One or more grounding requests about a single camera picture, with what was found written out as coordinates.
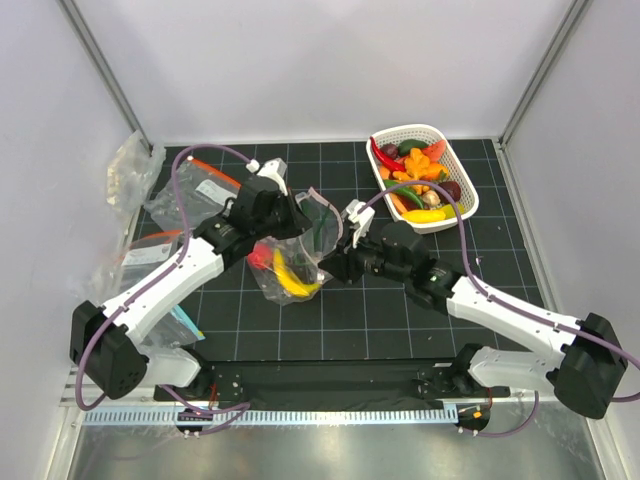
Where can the crumpled clear bag at wall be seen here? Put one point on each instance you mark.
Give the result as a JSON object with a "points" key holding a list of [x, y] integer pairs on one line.
{"points": [[132, 173]]}

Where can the yellow toy banana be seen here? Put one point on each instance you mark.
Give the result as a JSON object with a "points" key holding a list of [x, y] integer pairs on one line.
{"points": [[289, 281]]}

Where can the blue-zip clear bag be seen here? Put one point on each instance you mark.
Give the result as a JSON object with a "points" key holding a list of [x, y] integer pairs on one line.
{"points": [[174, 330]]}

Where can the clear pink-dotted zip bag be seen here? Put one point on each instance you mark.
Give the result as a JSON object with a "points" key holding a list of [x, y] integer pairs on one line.
{"points": [[267, 280]]}

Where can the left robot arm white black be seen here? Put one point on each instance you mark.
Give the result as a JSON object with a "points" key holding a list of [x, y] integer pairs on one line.
{"points": [[106, 341]]}

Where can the orange-zip bag upper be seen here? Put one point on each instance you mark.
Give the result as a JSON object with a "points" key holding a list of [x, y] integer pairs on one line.
{"points": [[203, 192]]}

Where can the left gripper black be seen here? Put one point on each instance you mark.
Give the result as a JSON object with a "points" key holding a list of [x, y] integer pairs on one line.
{"points": [[298, 222]]}

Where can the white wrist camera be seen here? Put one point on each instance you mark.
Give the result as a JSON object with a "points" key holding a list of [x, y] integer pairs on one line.
{"points": [[357, 218], [275, 170]]}

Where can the orange-zip bag lower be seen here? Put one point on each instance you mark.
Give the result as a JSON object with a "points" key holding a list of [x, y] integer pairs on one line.
{"points": [[129, 266]]}

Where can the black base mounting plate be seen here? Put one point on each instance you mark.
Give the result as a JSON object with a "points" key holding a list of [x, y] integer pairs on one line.
{"points": [[336, 385]]}

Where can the red toy strawberry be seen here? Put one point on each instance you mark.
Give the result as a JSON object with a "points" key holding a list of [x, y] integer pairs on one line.
{"points": [[261, 257]]}

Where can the orange toy bell pepper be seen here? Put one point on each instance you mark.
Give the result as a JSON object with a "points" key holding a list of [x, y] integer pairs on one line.
{"points": [[419, 166]]}

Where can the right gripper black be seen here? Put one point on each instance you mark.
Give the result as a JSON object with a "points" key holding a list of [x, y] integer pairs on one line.
{"points": [[342, 262]]}

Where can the red toy chili pepper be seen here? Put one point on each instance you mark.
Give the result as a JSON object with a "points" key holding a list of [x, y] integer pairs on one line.
{"points": [[391, 163]]}

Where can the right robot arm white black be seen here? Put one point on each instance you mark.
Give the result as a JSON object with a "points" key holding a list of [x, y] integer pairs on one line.
{"points": [[577, 361]]}

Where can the orange-zip bag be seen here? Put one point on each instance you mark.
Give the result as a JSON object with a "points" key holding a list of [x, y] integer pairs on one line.
{"points": [[129, 266], [203, 192]]}

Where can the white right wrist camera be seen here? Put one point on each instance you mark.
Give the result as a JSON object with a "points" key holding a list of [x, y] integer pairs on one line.
{"points": [[357, 218]]}

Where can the green toy scallion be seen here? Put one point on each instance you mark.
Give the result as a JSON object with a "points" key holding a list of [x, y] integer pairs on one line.
{"points": [[311, 246]]}

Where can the white perforated plastic basket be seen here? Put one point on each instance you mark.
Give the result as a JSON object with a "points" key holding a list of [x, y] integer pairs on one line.
{"points": [[418, 134]]}

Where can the dark red toy plum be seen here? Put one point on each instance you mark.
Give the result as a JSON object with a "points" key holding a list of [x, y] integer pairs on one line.
{"points": [[453, 189]]}

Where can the perforated aluminium rail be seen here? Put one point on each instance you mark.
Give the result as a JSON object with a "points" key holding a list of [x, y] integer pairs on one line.
{"points": [[175, 416]]}

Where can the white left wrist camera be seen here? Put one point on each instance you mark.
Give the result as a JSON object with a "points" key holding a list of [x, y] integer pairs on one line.
{"points": [[275, 170]]}

